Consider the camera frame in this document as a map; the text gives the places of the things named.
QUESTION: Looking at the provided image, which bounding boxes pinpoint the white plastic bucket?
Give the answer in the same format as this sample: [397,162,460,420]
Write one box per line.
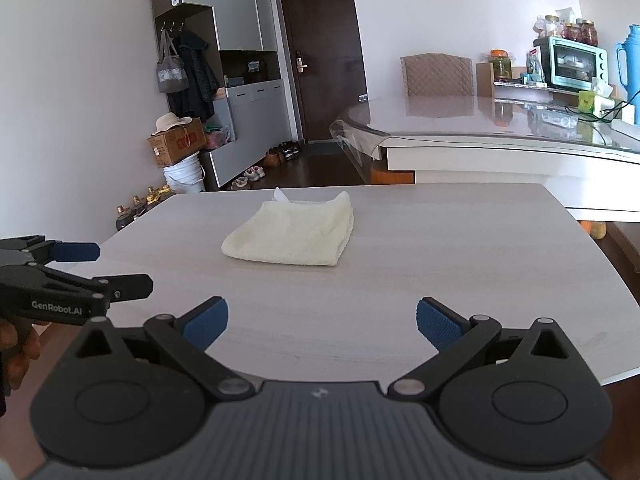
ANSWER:
[162,152,206,195]

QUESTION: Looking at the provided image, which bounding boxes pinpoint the blue thermos flask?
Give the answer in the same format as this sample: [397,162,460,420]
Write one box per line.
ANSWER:
[614,24,640,126]

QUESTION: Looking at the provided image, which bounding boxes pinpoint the person's left hand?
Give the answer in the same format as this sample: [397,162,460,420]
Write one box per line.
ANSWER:
[0,319,42,396]

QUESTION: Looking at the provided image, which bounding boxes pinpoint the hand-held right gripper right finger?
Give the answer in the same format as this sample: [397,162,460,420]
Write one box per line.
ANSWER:
[387,296,582,401]

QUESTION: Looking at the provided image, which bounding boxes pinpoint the glass jar orange lid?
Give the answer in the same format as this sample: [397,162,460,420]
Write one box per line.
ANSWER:
[489,49,514,83]

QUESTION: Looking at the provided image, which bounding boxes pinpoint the pink plastic bag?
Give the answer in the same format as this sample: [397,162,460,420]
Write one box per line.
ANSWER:
[204,125,234,151]

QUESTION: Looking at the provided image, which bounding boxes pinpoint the tan cardboard box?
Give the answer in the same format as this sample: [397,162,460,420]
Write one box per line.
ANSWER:
[475,62,496,97]

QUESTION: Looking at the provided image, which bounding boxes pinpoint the teal toaster oven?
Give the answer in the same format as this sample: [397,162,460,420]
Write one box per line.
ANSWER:
[532,36,609,92]

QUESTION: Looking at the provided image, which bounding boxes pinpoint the white glass-topped dining table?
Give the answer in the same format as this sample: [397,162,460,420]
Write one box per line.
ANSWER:
[329,94,640,223]

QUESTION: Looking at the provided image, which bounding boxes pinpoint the dark hanging jacket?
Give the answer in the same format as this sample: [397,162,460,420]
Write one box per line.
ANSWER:
[177,29,221,122]

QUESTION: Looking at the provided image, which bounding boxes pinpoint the green tissue box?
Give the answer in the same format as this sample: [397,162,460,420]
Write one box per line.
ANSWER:
[578,79,615,114]

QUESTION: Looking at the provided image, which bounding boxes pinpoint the glass jar red contents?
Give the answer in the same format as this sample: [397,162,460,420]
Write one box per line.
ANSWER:
[577,19,600,47]

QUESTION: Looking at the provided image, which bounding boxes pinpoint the red-printed cardboard box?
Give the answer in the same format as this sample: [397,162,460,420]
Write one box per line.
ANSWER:
[147,118,208,169]

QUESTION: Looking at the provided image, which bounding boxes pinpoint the clear plastic container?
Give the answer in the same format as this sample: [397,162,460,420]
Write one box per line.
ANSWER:
[542,109,579,129]

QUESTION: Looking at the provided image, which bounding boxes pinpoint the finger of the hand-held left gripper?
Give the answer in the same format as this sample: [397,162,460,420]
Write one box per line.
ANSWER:
[35,264,155,306]
[0,234,101,267]

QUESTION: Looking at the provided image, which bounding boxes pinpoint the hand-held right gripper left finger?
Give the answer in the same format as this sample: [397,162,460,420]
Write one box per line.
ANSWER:
[62,296,254,401]

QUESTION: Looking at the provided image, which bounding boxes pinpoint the black cable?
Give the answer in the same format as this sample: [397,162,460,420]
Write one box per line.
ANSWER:
[565,101,640,124]

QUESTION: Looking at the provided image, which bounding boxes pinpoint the teal snack packet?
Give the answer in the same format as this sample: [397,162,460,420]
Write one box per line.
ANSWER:
[526,49,547,84]

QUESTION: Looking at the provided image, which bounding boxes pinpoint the grey tote bag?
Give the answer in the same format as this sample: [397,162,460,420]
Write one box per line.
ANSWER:
[156,30,190,94]

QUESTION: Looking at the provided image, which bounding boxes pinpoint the cream terry towel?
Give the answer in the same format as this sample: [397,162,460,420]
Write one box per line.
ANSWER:
[221,186,356,267]

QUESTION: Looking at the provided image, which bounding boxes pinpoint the cream sun hat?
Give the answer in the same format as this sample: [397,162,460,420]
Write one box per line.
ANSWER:
[153,113,194,136]

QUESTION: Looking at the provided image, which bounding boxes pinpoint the grey wardrobe cabinet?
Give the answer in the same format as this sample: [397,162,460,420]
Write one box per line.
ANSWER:
[151,0,289,192]

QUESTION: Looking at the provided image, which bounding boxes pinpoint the dark brown wooden door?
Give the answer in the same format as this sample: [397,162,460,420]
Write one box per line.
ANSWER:
[277,0,368,145]

